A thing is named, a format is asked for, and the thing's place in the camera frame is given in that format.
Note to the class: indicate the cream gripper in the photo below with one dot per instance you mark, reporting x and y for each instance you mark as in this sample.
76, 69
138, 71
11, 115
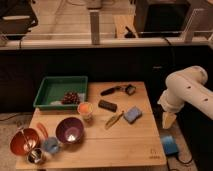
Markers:
168, 119

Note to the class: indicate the black eraser block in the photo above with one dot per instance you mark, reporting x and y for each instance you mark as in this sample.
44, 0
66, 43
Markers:
107, 105

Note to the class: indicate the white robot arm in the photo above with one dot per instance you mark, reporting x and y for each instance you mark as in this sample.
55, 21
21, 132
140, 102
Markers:
185, 86

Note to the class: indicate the purple bowl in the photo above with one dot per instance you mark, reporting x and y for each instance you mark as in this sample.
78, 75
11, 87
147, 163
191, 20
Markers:
70, 130

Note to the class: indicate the red bowl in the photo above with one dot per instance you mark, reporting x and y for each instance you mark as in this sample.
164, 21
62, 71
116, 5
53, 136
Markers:
24, 141

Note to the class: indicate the blue tape roll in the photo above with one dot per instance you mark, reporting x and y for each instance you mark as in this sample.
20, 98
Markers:
169, 145

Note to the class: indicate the blue sponge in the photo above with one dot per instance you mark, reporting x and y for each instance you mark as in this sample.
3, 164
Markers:
132, 114

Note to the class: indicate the orange cup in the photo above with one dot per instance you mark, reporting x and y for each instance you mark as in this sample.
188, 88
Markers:
85, 109

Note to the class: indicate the dark grape bunch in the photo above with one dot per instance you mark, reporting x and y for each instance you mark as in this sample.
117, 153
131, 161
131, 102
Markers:
71, 98

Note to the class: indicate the green plastic tray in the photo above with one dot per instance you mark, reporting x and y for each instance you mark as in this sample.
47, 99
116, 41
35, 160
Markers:
53, 89

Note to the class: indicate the small metal cup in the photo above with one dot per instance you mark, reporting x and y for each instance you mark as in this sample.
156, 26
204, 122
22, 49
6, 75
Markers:
36, 156

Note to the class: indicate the black handled brush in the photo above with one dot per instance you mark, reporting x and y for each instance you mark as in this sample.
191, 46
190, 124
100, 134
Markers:
128, 89

